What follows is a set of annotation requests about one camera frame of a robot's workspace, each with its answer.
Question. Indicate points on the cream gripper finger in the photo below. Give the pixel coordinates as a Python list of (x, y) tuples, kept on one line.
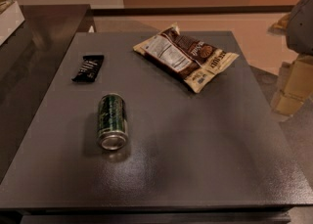
[(294, 85)]

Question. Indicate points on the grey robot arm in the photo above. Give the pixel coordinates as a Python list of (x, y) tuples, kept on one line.
[(298, 28)]

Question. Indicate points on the cream and brown snack bag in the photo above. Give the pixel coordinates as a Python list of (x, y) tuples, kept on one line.
[(190, 59)]

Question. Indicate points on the white box at left edge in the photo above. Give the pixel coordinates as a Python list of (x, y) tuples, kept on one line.
[(11, 18)]

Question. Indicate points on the green soda can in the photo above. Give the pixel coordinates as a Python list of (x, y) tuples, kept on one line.
[(112, 123)]

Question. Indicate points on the black candy bar wrapper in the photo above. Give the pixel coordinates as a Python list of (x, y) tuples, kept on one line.
[(89, 69)]

